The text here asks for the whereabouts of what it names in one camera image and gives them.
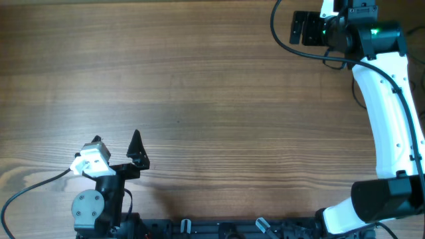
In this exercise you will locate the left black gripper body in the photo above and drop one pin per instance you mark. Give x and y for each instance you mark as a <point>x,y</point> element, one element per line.
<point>129,172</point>

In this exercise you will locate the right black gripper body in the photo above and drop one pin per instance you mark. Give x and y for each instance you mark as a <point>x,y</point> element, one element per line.
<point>309,28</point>

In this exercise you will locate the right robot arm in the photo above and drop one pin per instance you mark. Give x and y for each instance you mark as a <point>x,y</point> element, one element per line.
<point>376,53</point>

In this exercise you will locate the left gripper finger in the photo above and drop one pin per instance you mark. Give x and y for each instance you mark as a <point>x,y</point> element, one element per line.
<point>137,152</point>
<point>97,138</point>

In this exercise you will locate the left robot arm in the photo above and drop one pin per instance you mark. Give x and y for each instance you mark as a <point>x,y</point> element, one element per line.
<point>98,212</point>

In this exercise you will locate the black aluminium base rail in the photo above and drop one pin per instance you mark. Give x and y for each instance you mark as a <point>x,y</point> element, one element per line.
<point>296,228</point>

